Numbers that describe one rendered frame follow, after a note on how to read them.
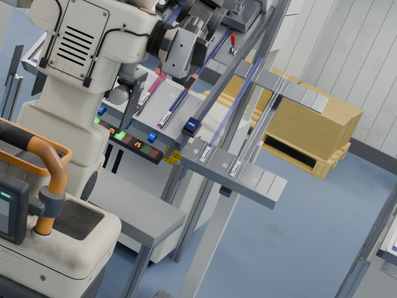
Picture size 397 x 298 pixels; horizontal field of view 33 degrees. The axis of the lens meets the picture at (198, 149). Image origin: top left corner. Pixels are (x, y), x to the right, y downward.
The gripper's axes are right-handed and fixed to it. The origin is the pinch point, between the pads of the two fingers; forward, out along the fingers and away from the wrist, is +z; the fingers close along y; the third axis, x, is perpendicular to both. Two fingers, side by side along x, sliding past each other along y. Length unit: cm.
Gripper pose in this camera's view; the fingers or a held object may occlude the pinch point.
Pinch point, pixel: (176, 84)
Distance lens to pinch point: 242.1
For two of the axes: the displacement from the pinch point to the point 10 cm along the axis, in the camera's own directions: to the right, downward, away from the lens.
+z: -0.2, 4.9, 8.7
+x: -5.1, 7.4, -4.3
